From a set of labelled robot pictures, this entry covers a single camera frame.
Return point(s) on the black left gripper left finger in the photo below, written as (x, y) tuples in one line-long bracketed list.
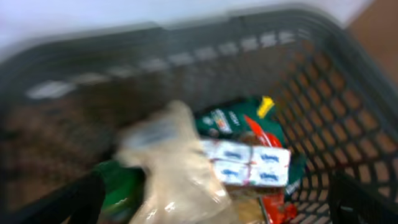
[(77, 202)]

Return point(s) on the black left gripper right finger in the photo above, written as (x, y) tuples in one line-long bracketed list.
[(352, 203)]

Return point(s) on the green lid glass jar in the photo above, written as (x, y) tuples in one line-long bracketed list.
[(124, 191)]

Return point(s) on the red spaghetti pasta packet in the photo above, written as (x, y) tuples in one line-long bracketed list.
[(267, 206)]

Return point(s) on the blue Kleenex tissue pack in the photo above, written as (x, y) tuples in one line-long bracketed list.
[(240, 164)]

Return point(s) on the green coffee sachet bag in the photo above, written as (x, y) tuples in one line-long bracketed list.
[(250, 121)]

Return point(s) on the grey plastic slotted basket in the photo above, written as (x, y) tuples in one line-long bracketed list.
[(65, 102)]

